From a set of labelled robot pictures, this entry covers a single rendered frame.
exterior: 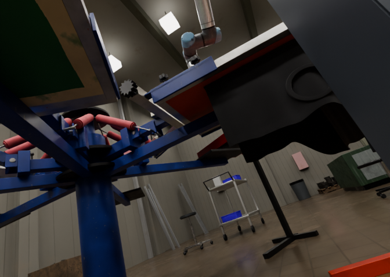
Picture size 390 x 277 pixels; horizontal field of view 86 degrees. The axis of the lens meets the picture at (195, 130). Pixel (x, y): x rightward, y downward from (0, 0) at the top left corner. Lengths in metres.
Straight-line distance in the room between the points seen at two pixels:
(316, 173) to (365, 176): 4.75
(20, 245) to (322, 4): 4.86
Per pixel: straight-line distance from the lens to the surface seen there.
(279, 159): 9.90
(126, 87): 0.91
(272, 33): 0.90
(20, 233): 4.90
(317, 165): 9.91
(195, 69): 0.88
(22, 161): 1.38
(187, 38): 1.19
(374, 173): 5.30
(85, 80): 0.77
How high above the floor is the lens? 0.44
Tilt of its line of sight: 23 degrees up
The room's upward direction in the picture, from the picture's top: 20 degrees counter-clockwise
